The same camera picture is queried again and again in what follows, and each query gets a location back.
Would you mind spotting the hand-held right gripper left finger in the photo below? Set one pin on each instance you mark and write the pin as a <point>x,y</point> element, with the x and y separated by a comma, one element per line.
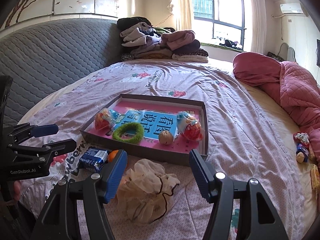
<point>115,177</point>

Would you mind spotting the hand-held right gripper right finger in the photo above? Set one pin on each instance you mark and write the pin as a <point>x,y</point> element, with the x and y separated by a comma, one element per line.
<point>200,177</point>

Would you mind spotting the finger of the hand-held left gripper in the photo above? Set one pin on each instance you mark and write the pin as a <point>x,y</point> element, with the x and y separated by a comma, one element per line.
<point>62,145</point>
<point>46,130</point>

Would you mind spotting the orange mandarin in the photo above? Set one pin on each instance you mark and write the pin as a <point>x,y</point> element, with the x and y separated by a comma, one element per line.
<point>113,155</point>

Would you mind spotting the blue snack packet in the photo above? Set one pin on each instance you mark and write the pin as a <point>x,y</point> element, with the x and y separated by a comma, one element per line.
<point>93,158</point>

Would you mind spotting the shallow grey cardboard box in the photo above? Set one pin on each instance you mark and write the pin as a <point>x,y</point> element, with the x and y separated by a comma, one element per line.
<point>150,155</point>

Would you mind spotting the foil-wrapped toy egg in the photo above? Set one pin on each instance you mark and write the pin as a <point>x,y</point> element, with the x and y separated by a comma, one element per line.
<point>105,121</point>
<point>190,127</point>

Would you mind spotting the brown walnut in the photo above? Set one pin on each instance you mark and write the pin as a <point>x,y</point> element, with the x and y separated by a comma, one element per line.
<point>165,138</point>

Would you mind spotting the person's left hand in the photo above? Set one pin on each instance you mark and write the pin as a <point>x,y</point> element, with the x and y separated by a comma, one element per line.
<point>17,190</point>

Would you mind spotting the strawberry print bed sheet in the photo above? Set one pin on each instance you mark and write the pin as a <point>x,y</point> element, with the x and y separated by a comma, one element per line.
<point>237,120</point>

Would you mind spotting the grey quilted headboard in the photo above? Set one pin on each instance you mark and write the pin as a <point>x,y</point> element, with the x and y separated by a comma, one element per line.
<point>50,55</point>

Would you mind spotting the beige bed sheet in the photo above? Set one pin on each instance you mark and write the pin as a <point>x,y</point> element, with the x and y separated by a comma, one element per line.
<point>270,110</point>

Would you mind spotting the small blue wrapped snack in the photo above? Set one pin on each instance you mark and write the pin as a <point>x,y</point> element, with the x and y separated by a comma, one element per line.
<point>302,153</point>

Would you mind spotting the red white wrapped candy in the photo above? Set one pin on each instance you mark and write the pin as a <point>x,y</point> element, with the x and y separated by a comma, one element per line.
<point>301,138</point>

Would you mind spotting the yellow snack packet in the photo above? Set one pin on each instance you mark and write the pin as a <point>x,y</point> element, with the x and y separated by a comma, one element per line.
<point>315,176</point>

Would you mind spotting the pink quilted blanket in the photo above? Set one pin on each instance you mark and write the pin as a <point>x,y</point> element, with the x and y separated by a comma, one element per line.
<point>287,85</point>

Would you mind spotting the green windowsill mat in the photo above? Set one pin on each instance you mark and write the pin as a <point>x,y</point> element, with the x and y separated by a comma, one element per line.
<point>210,45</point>

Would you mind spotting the dark clothes on windowsill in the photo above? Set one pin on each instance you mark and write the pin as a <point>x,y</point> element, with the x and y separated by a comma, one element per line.
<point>231,43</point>

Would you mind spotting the pile of folded clothes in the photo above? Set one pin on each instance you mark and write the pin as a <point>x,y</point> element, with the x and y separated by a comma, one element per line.
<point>155,42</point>

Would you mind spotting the white curved chair back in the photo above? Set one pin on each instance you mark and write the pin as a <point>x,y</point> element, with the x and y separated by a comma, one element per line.
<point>287,52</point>

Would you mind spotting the cream curtain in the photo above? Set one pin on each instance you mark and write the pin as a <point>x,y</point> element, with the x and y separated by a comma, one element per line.
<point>181,5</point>
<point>257,20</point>

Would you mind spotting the dark framed window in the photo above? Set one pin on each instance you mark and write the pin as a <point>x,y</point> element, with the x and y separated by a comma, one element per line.
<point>217,10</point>

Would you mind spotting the black flat television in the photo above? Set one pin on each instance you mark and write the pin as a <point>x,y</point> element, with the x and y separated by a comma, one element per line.
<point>318,52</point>

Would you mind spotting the white air conditioner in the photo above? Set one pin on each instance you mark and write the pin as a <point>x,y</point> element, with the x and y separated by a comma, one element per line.
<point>291,8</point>

